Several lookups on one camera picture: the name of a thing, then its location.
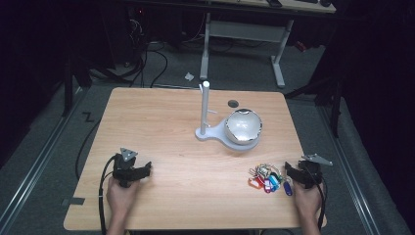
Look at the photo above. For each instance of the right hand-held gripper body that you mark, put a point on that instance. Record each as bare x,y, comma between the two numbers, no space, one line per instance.
310,171

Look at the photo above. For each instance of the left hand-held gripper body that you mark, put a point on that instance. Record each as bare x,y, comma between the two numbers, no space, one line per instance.
123,166

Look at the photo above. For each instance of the bunch of coloured key tags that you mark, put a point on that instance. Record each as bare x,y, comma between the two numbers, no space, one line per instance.
266,181

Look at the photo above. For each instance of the person's right hand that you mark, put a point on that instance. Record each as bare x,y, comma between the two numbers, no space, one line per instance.
306,199

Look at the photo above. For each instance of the person's left hand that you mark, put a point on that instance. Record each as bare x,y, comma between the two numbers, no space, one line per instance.
121,196

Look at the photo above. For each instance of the grey tape strip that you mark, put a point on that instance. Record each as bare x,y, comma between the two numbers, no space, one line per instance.
73,201

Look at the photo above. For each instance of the silver metal bowl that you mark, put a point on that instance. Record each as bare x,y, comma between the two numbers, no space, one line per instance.
244,125

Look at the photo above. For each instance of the dark metal stand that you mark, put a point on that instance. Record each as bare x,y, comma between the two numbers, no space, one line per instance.
326,94
73,84

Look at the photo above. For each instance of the crumpled white paper scrap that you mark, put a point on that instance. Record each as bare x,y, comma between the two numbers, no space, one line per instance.
189,76

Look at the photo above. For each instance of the white-framed wooden desk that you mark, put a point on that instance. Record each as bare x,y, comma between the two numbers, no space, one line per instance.
244,31

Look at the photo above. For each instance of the metal floor rail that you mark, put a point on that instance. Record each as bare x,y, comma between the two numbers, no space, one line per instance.
349,169
36,160

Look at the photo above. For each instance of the white stand with post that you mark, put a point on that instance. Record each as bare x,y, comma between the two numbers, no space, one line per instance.
208,130

